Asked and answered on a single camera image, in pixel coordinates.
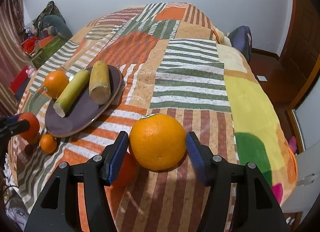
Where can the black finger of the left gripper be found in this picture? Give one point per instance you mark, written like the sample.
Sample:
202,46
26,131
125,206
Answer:
12,126

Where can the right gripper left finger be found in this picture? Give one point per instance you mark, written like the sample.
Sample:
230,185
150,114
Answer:
113,156

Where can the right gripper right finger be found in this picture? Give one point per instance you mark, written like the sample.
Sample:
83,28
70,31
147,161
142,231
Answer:
201,159

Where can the large orange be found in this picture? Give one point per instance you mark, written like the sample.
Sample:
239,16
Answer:
157,142

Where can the orange with sticker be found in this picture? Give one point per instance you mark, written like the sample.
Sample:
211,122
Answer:
54,83

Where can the thick yellow sugarcane piece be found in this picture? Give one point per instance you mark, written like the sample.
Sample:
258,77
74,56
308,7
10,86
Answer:
99,83

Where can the dark red plum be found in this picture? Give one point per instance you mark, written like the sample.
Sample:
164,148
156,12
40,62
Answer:
28,150

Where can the red tomato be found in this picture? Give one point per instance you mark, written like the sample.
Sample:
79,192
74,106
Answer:
33,131

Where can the red box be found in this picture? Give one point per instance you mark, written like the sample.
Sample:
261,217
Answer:
19,84

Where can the small orange tangerine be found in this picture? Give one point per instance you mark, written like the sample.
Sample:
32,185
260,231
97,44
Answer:
48,144

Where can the purple round plate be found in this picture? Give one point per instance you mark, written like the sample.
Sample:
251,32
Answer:
83,112

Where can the colourful fleece blanket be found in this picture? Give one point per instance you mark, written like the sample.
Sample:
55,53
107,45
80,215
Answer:
259,137

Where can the striped maroon curtain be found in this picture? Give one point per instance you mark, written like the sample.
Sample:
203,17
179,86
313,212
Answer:
13,58

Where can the green cardboard box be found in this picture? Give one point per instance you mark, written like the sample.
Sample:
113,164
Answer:
45,49

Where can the white paper on floor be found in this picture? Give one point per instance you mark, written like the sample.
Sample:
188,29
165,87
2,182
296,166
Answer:
262,78

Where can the patchwork striped blanket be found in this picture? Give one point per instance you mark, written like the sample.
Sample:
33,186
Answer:
173,61

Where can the grey stuffed pillow pile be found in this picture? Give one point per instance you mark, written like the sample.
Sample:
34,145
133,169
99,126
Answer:
50,19

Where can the blue purple backpack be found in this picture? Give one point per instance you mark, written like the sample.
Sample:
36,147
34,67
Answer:
241,39

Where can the wooden door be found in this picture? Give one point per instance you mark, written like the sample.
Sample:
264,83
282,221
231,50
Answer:
300,55

